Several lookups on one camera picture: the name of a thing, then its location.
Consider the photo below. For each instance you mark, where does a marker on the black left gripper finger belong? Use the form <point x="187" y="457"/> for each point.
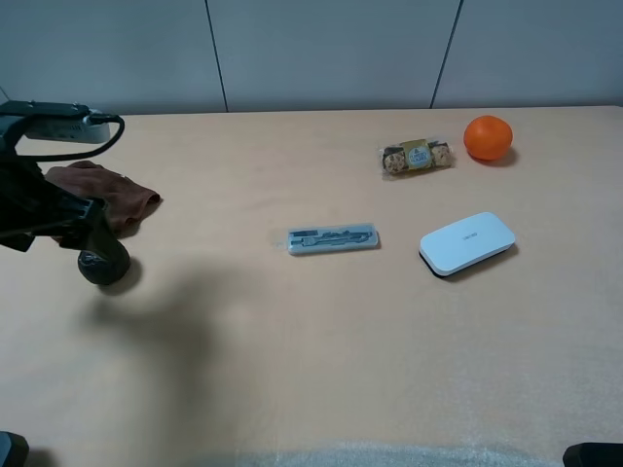
<point x="102" y="247"/>

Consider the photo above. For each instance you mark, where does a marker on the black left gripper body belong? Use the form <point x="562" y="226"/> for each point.
<point x="31" y="206"/>

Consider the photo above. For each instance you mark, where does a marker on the black round ball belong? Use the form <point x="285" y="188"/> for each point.
<point x="104" y="271"/>

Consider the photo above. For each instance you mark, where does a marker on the black object bottom left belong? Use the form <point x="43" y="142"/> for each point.
<point x="14" y="450"/>

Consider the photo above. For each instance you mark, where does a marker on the black object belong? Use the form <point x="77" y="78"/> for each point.
<point x="594" y="455"/>
<point x="14" y="450"/>

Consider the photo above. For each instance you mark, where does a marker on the black object bottom right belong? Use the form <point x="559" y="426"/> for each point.
<point x="594" y="455"/>

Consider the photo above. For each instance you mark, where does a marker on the brown crumpled cloth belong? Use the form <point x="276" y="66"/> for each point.
<point x="127" y="203"/>

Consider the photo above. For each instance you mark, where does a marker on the grey tool kit case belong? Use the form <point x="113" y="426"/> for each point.
<point x="331" y="239"/>

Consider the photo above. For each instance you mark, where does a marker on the chocolate candy pack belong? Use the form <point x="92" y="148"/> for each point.
<point x="416" y="156"/>

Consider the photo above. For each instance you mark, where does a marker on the white flat case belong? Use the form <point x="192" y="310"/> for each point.
<point x="465" y="243"/>

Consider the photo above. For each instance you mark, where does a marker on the orange fruit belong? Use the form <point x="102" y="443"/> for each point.
<point x="488" y="138"/>

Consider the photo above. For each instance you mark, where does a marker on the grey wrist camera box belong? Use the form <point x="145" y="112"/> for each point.
<point x="64" y="122"/>

